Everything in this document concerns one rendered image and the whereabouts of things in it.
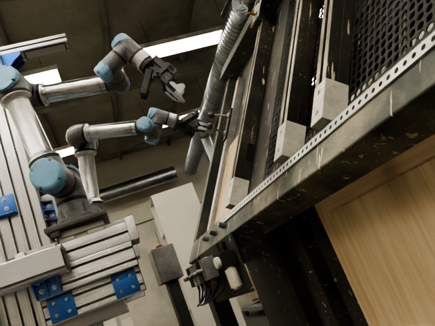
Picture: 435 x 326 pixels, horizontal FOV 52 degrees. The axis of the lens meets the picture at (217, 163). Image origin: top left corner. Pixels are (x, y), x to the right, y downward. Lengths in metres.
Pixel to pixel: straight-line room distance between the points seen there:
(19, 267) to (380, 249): 1.14
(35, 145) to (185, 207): 4.34
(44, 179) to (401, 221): 1.15
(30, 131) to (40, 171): 0.17
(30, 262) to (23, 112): 0.55
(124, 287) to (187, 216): 4.24
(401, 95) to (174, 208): 5.15
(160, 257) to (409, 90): 1.70
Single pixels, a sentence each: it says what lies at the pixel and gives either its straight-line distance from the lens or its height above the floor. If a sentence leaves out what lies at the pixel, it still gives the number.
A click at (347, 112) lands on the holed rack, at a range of 1.07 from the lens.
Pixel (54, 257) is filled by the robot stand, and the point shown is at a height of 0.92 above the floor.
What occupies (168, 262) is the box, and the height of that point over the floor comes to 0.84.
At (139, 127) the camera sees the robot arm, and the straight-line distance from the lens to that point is 2.24.
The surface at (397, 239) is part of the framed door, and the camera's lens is 1.39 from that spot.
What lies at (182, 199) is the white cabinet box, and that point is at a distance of 5.94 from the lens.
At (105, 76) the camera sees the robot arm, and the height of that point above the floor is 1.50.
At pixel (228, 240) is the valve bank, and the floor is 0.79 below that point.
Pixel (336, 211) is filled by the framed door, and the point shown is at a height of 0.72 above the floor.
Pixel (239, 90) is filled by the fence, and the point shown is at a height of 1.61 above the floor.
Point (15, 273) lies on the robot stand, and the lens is 1.60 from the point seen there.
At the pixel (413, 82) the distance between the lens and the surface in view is 0.89.
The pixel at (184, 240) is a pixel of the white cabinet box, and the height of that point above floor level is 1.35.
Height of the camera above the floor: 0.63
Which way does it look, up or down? 15 degrees up
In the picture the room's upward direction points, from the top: 22 degrees counter-clockwise
